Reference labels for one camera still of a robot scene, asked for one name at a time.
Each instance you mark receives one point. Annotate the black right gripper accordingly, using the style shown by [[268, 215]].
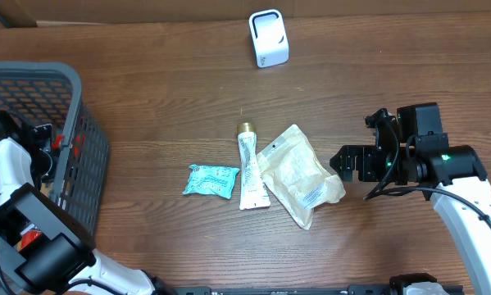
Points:
[[365, 155]]

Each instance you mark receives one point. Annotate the black rail at table edge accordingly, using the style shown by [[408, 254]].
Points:
[[353, 289]]

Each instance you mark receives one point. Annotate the teal snack packet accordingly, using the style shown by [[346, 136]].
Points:
[[211, 180]]

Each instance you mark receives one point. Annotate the white barcode scanner stand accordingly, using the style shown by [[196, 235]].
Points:
[[269, 38]]

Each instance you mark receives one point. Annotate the white tube with gold cap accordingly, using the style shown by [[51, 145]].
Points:
[[253, 194]]

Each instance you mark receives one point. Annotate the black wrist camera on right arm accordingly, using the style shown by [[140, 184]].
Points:
[[385, 130]]

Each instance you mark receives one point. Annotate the beige paper pouch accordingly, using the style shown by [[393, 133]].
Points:
[[292, 172]]

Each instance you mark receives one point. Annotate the grey plastic mesh basket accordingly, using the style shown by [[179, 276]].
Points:
[[48, 96]]

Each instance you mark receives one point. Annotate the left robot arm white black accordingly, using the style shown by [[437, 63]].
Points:
[[42, 247]]

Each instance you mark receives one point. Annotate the red and clear snack package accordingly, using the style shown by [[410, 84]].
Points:
[[76, 145]]

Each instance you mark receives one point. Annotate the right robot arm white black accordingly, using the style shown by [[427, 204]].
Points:
[[412, 153]]

